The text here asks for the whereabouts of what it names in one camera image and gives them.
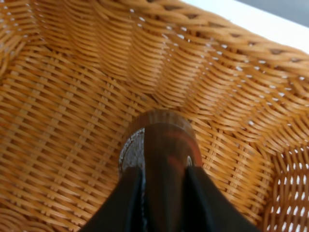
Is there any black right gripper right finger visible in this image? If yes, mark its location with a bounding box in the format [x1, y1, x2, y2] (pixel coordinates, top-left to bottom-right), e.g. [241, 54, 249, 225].
[185, 166, 260, 232]

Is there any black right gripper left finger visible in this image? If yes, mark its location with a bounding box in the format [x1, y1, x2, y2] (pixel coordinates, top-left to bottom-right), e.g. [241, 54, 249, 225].
[82, 167, 143, 232]

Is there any black cosmetic tube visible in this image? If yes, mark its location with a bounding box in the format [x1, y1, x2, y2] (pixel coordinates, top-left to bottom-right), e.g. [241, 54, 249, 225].
[119, 109, 201, 232]

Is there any orange wicker basket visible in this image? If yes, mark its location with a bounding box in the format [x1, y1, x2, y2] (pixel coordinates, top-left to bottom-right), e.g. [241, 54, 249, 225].
[0, 0, 309, 232]

